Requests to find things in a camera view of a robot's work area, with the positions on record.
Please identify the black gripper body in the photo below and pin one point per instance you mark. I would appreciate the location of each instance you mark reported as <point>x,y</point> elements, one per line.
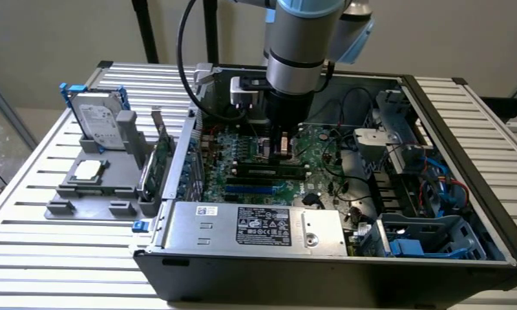
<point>289,106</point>

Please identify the dark RAM stick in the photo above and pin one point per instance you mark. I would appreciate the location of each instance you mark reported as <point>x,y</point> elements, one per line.
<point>253,168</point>

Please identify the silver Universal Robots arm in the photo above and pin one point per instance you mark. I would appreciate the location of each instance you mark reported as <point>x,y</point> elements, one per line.
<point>293,38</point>

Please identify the black empty RAM slot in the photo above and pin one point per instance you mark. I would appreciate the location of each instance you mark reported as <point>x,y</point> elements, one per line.
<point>259,181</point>

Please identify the blue expansion slot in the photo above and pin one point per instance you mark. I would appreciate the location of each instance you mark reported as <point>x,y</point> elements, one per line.
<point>253,189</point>

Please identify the green motherboard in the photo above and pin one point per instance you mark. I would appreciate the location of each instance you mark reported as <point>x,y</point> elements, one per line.
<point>319,151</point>

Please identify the gray fan shroud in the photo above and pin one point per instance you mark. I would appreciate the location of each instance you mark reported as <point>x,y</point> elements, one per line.
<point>371,145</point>

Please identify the gray case latch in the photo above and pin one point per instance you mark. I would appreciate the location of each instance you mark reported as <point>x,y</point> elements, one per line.
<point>203,72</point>

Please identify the silver metal drive cage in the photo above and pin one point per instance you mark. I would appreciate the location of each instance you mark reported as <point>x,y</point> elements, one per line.
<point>396,109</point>

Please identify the green graphics card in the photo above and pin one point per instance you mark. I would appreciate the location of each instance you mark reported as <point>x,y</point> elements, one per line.
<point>159,161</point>

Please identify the silver power supply unit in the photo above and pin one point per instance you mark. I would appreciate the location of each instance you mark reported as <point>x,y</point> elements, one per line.
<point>207,232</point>

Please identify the gray disk bay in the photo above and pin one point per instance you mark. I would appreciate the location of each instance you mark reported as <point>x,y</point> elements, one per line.
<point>413,226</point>

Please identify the blue plastic clip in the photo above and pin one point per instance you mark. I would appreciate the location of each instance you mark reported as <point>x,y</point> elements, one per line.
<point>140,226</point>

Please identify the black open PC case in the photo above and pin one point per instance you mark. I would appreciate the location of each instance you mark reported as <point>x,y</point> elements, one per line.
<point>284,277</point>

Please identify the silver hard disk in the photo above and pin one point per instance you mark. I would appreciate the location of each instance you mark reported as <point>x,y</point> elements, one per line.
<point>96,122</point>

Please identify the silver CPU chip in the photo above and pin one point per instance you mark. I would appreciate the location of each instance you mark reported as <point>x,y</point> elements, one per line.
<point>88,169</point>

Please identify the gray parts rack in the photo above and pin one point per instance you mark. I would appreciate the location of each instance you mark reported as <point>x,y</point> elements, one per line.
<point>91,206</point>

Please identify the blue disk caddy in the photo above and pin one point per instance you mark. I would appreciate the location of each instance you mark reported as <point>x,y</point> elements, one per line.
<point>75,88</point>

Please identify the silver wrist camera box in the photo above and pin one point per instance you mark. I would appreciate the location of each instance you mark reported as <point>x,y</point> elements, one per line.
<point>241,93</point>

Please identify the wide black stand post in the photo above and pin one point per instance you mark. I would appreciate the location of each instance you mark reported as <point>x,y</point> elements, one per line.
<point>211,32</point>

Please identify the thin black stand post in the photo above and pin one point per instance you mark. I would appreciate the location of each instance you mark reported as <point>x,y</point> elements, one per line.
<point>147,32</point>

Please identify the blue disk bay bracket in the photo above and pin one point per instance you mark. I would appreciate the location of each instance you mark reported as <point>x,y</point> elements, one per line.
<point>407,248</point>

